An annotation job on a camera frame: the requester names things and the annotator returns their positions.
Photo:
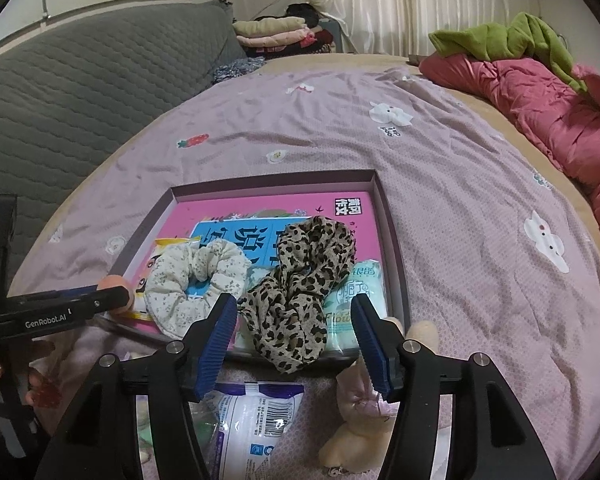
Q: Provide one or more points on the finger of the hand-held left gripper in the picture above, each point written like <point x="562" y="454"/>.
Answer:
<point x="105" y="300"/>

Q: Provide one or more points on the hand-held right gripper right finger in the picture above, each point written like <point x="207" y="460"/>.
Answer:
<point x="372" y="345"/>

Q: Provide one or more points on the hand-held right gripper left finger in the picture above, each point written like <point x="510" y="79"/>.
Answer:
<point x="217" y="340"/>

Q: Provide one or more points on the peach round sponge puff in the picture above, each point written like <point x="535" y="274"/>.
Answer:
<point x="112" y="282"/>

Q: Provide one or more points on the white floral scrunchie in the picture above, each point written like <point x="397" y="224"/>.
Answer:
<point x="180" y="280"/>

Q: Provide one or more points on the leopard print scrunchie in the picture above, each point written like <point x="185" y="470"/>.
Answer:
<point x="290" y="330"/>

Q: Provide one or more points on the shallow purple cardboard box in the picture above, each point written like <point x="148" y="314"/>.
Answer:
<point x="394" y="270"/>

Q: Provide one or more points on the clear cotton pad bag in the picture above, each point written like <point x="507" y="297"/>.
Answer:
<point x="260" y="425"/>

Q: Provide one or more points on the beige plush bunny pink bow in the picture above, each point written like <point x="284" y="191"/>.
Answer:
<point x="355" y="440"/>

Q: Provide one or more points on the person's left hand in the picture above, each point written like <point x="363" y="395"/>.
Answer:
<point x="45" y="392"/>

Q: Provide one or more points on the pink and blue book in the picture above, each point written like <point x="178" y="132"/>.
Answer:
<point x="220" y="212"/>

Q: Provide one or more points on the grey quilted headboard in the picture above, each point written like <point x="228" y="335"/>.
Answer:
<point x="80" y="110"/>

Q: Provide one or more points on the pink printed bed sheet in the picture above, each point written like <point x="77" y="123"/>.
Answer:
<point x="480" y="185"/>

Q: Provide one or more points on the dark floral cloth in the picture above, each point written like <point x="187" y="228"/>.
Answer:
<point x="235" y="67"/>

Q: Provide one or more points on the pink quilt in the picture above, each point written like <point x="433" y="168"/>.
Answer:
<point x="530" y="100"/>

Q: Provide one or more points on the dark red folded garment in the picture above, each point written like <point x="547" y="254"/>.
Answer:
<point x="322" y="41"/>

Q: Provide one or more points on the beige folded garment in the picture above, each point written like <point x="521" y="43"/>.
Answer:
<point x="270" y="25"/>

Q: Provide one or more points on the green garment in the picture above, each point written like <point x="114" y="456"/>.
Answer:
<point x="480" y="37"/>

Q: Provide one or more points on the black garment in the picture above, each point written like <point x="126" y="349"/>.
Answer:
<point x="300" y="10"/>

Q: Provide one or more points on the white curtain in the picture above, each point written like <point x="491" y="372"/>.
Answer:
<point x="405" y="0"/>

